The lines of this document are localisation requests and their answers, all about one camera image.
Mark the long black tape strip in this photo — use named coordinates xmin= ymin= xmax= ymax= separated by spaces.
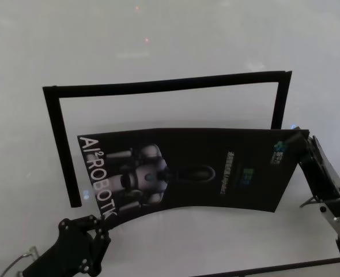
xmin=42 ymin=70 xmax=293 ymax=99

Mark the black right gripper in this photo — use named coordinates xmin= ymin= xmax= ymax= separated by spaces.
xmin=285 ymin=132 xmax=340 ymax=219

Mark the black robot poster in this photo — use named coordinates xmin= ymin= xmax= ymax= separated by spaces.
xmin=77 ymin=126 xmax=311 ymax=231

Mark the short black tape strip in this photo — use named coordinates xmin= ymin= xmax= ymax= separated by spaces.
xmin=269 ymin=70 xmax=293 ymax=130
xmin=42 ymin=85 xmax=82 ymax=208

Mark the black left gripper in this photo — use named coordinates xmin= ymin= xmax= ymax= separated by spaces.
xmin=22 ymin=215 xmax=115 ymax=276

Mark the grey cable with clip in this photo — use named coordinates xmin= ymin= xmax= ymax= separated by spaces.
xmin=1 ymin=245 xmax=41 ymax=274

